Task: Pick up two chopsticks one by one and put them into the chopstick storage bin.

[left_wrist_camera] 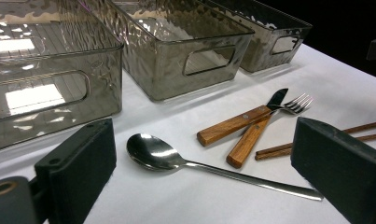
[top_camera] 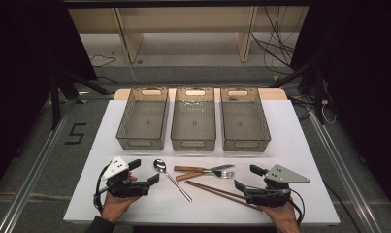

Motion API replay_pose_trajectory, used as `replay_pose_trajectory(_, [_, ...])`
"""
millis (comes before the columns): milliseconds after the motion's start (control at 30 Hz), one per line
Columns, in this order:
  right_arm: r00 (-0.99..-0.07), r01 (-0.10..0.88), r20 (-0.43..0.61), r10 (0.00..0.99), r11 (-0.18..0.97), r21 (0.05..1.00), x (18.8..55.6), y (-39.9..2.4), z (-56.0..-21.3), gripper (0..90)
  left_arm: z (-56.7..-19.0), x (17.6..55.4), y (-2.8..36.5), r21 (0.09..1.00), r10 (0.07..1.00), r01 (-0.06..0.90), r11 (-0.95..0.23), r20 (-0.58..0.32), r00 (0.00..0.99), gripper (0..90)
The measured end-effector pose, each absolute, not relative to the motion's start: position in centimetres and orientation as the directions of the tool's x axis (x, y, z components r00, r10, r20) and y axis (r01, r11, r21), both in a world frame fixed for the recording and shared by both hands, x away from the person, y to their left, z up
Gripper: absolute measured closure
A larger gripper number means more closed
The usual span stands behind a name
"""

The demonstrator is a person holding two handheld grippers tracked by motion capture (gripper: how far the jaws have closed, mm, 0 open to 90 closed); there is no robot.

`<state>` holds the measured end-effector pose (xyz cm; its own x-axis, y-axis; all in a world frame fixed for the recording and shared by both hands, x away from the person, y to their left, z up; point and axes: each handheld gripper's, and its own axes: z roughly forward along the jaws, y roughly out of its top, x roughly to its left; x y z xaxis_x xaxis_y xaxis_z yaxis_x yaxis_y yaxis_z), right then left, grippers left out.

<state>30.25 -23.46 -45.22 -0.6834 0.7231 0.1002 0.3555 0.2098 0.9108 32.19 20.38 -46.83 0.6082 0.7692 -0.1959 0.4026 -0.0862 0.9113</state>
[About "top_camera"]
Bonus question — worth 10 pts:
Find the black metal stand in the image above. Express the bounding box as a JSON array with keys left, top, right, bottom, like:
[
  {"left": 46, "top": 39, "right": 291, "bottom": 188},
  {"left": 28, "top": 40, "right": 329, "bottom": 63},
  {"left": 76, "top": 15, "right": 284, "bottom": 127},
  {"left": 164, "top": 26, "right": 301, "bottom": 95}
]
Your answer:
[
  {"left": 49, "top": 69, "right": 111, "bottom": 130},
  {"left": 270, "top": 32, "right": 327, "bottom": 124}
]

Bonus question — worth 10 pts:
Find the aluminium floor rail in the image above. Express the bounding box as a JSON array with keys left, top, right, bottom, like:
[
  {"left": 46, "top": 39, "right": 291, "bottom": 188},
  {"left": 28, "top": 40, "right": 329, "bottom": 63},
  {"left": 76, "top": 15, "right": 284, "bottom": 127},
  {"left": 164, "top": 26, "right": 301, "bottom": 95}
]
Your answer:
[
  {"left": 0, "top": 106, "right": 72, "bottom": 233},
  {"left": 308, "top": 106, "right": 384, "bottom": 233}
]

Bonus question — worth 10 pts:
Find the silver metal spoon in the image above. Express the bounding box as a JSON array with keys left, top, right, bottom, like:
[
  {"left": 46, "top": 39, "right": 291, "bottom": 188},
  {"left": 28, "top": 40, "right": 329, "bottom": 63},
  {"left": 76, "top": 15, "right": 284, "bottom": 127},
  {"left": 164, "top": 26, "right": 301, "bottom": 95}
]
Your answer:
[{"left": 152, "top": 158, "right": 193, "bottom": 203}]

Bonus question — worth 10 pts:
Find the black curtain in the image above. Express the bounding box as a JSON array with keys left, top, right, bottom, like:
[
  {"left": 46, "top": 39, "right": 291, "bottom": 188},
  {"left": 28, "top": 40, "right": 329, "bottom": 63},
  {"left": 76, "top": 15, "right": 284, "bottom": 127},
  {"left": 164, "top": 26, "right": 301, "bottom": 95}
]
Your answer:
[
  {"left": 289, "top": 0, "right": 391, "bottom": 208},
  {"left": 0, "top": 0, "right": 98, "bottom": 198}
]

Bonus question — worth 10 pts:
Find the white table mat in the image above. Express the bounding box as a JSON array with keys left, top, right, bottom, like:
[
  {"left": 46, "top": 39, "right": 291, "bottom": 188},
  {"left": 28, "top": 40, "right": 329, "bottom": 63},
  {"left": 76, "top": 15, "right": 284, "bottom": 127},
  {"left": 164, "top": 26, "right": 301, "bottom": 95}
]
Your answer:
[{"left": 63, "top": 98, "right": 342, "bottom": 226}]

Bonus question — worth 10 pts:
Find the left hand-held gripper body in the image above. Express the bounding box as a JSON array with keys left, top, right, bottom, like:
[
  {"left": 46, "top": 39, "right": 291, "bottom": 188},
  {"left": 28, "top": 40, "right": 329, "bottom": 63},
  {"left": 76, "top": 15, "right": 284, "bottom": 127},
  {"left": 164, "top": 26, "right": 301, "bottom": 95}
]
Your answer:
[{"left": 100, "top": 155, "right": 151, "bottom": 199}]

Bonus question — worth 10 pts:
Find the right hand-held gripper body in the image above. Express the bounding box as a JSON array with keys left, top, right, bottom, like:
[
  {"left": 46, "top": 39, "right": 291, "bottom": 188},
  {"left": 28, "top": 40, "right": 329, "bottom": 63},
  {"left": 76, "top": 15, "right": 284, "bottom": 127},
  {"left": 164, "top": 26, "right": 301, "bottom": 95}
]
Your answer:
[{"left": 244, "top": 164, "right": 310, "bottom": 208}]

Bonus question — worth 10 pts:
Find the smoky clear plastic bin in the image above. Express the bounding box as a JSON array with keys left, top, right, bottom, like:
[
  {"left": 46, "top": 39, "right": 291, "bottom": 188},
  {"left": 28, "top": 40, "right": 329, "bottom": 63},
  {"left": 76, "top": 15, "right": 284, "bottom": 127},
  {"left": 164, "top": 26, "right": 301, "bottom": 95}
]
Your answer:
[
  {"left": 170, "top": 86, "right": 217, "bottom": 152},
  {"left": 219, "top": 86, "right": 272, "bottom": 153},
  {"left": 115, "top": 86, "right": 170, "bottom": 151}
]

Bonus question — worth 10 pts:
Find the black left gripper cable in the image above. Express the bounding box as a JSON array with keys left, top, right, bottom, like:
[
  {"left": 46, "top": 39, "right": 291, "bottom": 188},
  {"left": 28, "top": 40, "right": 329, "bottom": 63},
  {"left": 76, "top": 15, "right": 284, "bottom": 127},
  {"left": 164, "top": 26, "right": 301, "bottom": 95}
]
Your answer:
[{"left": 93, "top": 164, "right": 112, "bottom": 214}]

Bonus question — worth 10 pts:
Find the person's right hand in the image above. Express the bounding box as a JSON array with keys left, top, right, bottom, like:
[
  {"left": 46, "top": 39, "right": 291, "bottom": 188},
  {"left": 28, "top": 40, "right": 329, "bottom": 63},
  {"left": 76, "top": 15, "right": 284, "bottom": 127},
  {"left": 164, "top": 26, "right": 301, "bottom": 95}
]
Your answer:
[{"left": 259, "top": 198, "right": 302, "bottom": 233}]

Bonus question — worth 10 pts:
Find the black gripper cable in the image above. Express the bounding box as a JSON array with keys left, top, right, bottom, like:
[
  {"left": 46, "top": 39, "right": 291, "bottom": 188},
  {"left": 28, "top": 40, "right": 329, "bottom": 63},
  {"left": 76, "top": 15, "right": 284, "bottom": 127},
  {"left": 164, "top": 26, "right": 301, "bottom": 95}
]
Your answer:
[
  {"left": 288, "top": 188, "right": 307, "bottom": 225},
  {"left": 93, "top": 164, "right": 112, "bottom": 214}
]

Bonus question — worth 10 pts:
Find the person's left hand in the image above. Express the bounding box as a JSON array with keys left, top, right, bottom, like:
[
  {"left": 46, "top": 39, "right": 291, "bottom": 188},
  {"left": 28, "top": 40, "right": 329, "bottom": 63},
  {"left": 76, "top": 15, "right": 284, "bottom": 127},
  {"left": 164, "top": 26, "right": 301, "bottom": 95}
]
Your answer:
[{"left": 100, "top": 193, "right": 142, "bottom": 224}]

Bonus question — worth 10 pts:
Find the light wooden shelf unit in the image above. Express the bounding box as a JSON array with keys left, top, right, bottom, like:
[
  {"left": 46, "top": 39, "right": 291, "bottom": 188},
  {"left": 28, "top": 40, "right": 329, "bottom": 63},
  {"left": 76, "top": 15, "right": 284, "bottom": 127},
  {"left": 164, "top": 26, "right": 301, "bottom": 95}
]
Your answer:
[{"left": 68, "top": 6, "right": 309, "bottom": 64}]

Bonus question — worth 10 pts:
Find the thin floor cable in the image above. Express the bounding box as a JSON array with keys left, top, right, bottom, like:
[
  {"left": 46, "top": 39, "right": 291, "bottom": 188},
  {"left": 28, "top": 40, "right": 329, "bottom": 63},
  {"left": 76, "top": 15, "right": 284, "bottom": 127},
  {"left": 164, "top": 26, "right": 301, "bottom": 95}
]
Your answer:
[{"left": 89, "top": 53, "right": 118, "bottom": 69}]

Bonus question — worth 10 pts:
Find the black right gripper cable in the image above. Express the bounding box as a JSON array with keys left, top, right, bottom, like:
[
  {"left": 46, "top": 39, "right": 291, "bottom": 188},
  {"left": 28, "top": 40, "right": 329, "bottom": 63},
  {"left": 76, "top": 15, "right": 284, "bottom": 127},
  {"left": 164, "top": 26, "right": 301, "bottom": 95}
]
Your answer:
[{"left": 288, "top": 188, "right": 307, "bottom": 225}]

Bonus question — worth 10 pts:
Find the bundle of black cables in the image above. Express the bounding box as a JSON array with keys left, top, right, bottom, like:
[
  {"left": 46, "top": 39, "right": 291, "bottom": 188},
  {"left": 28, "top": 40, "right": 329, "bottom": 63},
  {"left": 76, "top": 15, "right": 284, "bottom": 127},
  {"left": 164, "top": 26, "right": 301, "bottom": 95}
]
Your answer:
[{"left": 250, "top": 6, "right": 302, "bottom": 76}]

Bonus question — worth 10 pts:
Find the brown wooden chopstick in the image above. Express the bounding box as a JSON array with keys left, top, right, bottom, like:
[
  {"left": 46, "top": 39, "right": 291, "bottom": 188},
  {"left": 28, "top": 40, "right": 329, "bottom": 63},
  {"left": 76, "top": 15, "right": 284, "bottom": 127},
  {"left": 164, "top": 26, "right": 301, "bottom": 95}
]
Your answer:
[
  {"left": 184, "top": 181, "right": 264, "bottom": 213},
  {"left": 186, "top": 180, "right": 249, "bottom": 200}
]

